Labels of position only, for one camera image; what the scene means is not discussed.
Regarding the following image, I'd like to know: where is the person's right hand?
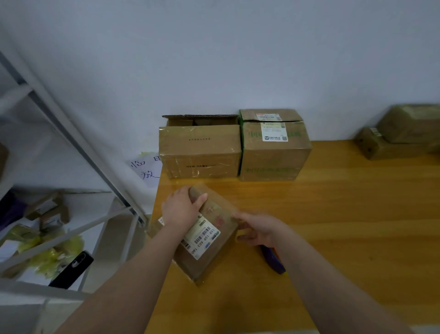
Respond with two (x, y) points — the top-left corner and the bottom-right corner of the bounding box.
(234, 210), (293, 250)

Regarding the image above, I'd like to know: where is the person's left hand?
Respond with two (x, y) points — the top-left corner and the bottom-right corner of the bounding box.
(159, 186), (209, 234)

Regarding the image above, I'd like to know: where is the blue orange tape dispenser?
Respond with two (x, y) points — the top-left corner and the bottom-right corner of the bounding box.
(260, 244), (286, 275)

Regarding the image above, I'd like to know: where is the cube red-printed cardboard box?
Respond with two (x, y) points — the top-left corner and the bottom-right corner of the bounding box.
(148, 182), (242, 285)

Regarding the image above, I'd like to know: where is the stack of cardboard boxes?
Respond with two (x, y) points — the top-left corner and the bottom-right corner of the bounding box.
(159, 108), (313, 182)

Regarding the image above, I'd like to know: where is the box barcode label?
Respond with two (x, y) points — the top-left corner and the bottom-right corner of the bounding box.
(355, 127), (440, 161)

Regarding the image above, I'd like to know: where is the small open-flap cardboard box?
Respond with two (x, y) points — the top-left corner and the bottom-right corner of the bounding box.
(377, 103), (440, 144)

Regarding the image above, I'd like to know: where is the person's right forearm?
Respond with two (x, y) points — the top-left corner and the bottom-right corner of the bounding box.
(275, 230), (413, 334)

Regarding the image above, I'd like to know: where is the person's left forearm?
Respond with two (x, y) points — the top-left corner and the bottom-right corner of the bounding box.
(58, 223), (187, 334)

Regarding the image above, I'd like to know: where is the wooden table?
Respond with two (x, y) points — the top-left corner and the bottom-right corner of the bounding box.
(144, 139), (440, 334)

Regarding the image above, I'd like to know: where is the black mobile phone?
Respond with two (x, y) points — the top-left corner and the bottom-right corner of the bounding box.
(48, 250), (94, 290)

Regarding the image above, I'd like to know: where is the small open carton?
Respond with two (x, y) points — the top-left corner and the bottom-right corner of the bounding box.
(24, 196), (70, 231)

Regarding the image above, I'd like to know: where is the yellow plastic bag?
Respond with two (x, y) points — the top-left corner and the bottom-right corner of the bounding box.
(24, 234), (85, 273)

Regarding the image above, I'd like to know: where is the grey metal shelf rack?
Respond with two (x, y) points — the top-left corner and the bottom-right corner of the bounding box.
(0, 48), (149, 300)

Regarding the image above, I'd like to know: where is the dark blue bag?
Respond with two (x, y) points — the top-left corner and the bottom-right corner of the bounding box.
(0, 193), (25, 228)

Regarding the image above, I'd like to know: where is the white paper wall sign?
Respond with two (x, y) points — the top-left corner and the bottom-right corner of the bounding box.
(127, 155), (164, 188)

